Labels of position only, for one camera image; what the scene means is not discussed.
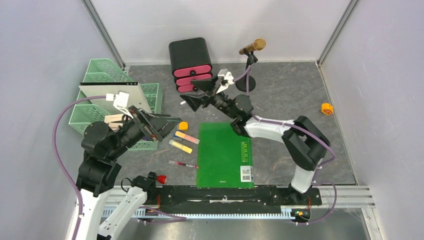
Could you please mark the yellow highlighter marker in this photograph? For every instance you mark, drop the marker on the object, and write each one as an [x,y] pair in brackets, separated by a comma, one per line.
[180,146]

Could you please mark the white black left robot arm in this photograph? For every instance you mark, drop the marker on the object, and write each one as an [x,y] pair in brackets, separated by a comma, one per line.
[98,172]

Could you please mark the red gel pen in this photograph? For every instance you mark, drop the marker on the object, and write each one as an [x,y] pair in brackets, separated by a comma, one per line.
[183,164]

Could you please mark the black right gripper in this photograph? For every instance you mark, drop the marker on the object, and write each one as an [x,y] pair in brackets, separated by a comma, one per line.
[195,101]

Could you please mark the orange highlighter marker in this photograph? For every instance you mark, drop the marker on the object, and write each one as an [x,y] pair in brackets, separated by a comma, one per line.
[187,137]

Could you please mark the yellow eraser block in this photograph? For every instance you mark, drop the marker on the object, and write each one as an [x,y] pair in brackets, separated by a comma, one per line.
[183,126]

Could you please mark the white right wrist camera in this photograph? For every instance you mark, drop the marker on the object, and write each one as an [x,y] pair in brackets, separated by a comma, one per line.
[225,78]

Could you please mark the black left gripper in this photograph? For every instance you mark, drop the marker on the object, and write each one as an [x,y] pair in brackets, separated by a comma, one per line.
[151,122]

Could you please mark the green mesh file rack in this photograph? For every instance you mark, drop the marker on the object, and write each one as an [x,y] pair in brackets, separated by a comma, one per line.
[102,77]

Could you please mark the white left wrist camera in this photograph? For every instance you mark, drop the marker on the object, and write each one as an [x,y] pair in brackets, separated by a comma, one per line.
[120,101]

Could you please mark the black pink drawer organizer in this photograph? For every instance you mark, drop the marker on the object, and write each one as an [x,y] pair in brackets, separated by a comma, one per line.
[189,60]

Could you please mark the black microphone stand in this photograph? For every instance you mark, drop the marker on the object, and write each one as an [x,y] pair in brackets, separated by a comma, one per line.
[245,83]

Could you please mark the white cable duct strip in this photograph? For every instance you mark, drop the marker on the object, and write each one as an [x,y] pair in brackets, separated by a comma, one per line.
[284,214]

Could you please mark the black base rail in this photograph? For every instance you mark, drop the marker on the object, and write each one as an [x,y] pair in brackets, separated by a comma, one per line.
[261,199]

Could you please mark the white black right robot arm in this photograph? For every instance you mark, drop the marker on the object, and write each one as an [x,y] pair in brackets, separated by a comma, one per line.
[305,143]

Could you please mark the red black stamp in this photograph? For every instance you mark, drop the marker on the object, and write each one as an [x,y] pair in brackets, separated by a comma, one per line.
[162,179]

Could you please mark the orange tape measure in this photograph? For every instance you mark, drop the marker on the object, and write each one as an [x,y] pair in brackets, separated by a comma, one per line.
[327,109]

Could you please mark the green clip file folder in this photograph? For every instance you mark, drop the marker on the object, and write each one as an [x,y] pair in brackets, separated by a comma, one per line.
[224,159]

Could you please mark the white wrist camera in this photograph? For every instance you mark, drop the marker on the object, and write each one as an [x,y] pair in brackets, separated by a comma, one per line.
[225,78]
[120,101]

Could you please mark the gold microphone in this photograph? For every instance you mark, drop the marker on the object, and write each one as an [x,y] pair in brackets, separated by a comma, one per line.
[257,45]

